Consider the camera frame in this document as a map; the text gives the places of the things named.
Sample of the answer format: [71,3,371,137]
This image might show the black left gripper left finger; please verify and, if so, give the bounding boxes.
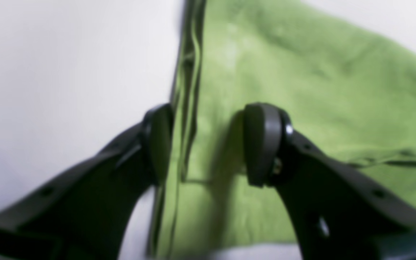
[0,104,173,260]

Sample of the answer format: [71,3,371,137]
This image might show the green T-shirt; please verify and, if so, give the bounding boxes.
[149,0,416,259]

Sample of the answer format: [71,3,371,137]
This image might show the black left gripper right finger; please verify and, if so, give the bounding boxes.
[243,103,416,260]

